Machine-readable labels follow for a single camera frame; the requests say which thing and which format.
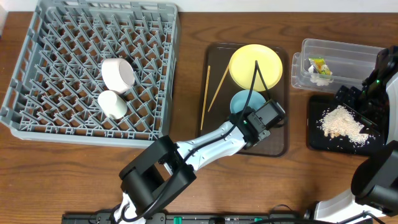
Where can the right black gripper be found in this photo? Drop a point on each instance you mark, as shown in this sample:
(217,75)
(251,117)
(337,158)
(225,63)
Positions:
(348,96)

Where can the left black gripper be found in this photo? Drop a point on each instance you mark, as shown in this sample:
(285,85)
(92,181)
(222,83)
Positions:
(280,121)

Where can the light blue bowl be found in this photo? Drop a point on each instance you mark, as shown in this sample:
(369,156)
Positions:
(238,101)

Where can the rice food scraps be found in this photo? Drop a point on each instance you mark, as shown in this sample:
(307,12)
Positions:
(341,123)

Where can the white tissue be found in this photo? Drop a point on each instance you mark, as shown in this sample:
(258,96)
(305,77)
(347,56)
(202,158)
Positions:
(319,81)

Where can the wooden chopstick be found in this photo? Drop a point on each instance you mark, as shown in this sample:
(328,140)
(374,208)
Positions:
(219,87)
(205,96)

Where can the green orange snack wrapper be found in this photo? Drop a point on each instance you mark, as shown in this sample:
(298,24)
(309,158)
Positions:
(320,66)

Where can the white cup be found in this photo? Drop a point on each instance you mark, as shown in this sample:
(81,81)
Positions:
(112,105)

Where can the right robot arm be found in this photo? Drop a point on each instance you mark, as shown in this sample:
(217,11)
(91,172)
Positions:
(373,191)

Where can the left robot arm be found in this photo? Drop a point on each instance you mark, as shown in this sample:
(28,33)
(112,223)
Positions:
(166,168)

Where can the black waste tray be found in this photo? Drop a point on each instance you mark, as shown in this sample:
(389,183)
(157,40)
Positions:
(318,106)

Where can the brown serving tray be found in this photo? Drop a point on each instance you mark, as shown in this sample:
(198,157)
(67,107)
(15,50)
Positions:
(218,56)

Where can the clear plastic bin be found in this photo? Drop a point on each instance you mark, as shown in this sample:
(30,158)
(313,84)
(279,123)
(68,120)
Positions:
(350,64)

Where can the yellow plate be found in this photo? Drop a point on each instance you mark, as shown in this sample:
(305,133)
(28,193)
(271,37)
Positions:
(242,65)

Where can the grey plastic dish rack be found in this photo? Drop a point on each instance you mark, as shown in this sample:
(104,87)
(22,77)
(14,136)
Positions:
(54,90)

